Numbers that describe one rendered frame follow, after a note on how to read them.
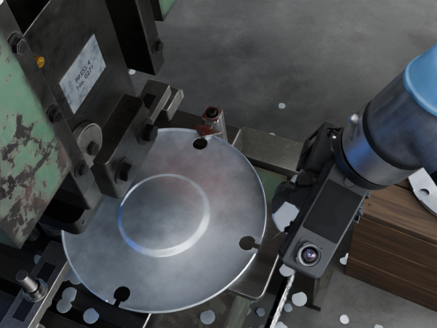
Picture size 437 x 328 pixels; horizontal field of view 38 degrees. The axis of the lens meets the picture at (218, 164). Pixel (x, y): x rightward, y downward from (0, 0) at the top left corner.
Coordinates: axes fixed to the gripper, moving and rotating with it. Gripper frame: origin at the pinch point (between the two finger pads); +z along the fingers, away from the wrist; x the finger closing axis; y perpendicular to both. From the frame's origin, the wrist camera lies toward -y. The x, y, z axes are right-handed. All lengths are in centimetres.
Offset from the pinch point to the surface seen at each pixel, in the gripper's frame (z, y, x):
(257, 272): 9.0, -2.8, -1.1
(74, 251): 19.3, -7.6, 21.6
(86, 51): -10.3, 3.7, 29.1
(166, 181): 15.4, 6.3, 14.3
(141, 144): 2.4, 3.2, 19.9
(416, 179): 39, 44, -36
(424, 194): 39, 41, -39
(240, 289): 9.6, -5.7, 0.1
